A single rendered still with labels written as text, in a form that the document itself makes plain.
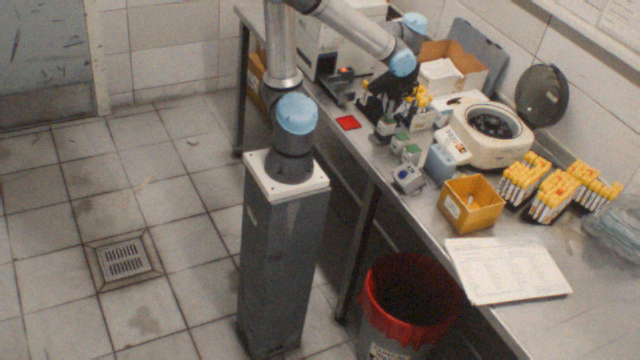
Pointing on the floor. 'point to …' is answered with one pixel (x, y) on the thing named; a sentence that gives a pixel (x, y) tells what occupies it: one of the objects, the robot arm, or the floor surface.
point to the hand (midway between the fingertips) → (386, 116)
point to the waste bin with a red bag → (404, 285)
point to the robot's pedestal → (277, 266)
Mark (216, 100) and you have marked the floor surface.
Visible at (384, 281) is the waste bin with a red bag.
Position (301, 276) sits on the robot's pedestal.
